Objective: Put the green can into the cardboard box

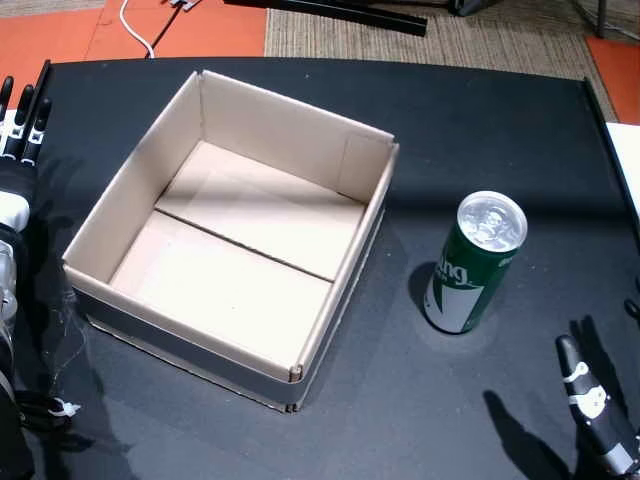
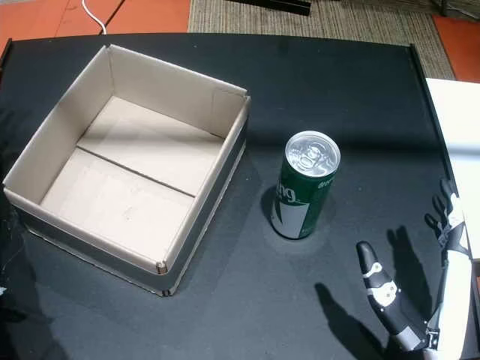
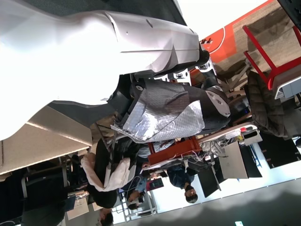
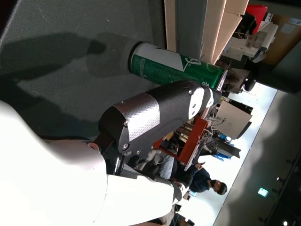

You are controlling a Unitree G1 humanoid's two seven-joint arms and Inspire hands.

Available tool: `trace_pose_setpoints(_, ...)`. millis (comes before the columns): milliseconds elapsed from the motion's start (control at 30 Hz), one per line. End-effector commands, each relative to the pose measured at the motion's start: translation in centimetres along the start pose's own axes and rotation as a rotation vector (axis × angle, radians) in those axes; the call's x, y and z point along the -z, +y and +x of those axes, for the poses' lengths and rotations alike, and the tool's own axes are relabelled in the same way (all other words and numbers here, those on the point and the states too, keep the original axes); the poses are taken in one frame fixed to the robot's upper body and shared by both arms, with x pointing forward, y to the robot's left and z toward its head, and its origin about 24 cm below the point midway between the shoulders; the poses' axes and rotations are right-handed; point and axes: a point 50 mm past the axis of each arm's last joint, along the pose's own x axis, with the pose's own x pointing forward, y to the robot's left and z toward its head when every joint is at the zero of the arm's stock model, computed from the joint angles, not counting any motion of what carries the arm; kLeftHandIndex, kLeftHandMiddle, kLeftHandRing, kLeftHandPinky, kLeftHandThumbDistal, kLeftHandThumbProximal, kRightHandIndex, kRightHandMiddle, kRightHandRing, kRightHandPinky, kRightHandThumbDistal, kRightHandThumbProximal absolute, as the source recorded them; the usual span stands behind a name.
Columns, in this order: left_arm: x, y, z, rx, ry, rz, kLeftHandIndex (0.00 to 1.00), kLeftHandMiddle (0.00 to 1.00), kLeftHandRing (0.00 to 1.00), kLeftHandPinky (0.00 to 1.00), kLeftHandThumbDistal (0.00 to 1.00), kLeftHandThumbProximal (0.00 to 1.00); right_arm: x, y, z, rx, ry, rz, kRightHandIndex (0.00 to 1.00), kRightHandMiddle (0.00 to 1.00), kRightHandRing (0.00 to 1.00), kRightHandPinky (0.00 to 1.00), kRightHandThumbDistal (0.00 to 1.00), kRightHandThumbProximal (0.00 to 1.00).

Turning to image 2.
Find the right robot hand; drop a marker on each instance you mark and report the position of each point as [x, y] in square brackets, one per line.
[455, 285]

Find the green aluminium drink can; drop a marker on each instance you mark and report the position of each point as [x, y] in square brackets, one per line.
[300, 202]

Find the open cardboard box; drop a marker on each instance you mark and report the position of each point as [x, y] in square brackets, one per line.
[123, 176]

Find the white side table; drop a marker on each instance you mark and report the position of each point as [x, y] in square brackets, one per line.
[459, 120]

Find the woven beige rug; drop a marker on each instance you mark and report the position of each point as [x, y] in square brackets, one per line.
[356, 28]

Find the flat black bar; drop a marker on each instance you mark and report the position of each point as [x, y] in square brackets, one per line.
[277, 5]

